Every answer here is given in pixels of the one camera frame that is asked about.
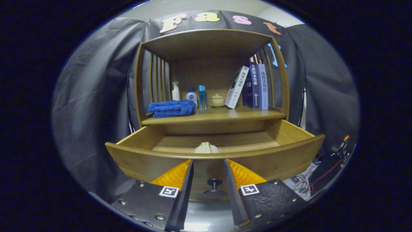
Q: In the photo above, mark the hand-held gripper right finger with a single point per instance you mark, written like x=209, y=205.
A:
x=232, y=196

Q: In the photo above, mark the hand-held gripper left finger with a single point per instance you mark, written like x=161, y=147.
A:
x=184, y=199

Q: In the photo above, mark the wooden drawer with black knob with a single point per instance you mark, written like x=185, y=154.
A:
x=145, y=161

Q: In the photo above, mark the wooden countertop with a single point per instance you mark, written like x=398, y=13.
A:
x=225, y=113

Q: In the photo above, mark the wooden cabinet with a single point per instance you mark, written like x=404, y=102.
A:
x=206, y=45

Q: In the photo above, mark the folded blue towel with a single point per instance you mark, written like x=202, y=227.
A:
x=172, y=108

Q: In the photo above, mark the beige lidded tea cup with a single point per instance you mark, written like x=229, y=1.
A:
x=217, y=100

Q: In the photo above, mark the white bottle with blue cap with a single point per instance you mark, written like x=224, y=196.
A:
x=191, y=96

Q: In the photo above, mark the clear blue bottle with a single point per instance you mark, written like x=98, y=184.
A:
x=202, y=96

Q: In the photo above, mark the white pump bottle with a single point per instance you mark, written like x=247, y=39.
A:
x=175, y=93

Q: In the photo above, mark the white book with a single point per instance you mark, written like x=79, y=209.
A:
x=236, y=88

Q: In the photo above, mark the dark blue book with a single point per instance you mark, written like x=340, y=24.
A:
x=254, y=85

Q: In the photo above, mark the light blue book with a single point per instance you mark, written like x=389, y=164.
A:
x=263, y=87

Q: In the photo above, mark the black equipment with orange part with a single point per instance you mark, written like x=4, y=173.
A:
x=339, y=149

